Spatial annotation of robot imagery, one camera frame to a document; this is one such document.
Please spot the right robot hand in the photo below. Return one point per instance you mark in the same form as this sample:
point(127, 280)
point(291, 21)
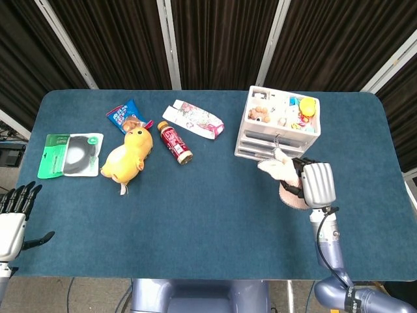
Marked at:
point(319, 184)

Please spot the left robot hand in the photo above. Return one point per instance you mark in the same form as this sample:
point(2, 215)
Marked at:
point(11, 228)

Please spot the pink white knitted cloth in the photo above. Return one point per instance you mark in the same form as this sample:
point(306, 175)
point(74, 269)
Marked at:
point(277, 169)

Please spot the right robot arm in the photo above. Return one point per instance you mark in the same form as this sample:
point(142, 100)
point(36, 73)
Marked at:
point(330, 247)

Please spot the small metal hook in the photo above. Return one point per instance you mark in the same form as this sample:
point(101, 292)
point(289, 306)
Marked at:
point(277, 140)

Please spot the white plastic drawer unit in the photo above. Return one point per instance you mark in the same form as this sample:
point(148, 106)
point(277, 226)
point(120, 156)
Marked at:
point(277, 137)

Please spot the black equipment box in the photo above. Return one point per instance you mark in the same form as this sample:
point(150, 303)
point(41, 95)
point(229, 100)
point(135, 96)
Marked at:
point(11, 155)

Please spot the small yellow plastic toy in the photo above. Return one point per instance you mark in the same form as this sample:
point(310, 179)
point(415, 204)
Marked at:
point(307, 106)

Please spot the small brown plush toy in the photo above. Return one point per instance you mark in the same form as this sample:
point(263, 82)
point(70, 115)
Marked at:
point(259, 114)

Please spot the green and grey package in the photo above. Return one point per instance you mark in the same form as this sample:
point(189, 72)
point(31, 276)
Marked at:
point(75, 155)

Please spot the blue table mat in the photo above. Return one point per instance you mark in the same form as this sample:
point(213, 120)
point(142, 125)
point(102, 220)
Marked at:
point(195, 212)

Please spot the yellow plush animal toy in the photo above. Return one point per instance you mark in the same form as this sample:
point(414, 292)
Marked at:
point(127, 156)

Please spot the pink and white floral package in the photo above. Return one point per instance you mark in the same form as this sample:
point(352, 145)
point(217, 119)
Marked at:
point(195, 119)

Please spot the red drink bottle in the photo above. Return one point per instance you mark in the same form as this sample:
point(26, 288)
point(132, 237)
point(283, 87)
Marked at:
point(174, 141)

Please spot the blue snack bag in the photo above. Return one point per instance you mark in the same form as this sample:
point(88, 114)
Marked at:
point(122, 114)

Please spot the blue-grey robot torso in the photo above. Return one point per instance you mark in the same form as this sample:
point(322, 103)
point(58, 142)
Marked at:
point(195, 296)

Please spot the dark brown curtain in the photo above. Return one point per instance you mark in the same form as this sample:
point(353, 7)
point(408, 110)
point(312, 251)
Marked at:
point(221, 39)

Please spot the white metal post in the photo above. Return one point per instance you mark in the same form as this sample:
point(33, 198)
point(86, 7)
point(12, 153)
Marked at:
point(14, 124)
point(65, 42)
point(169, 42)
point(391, 58)
point(272, 42)

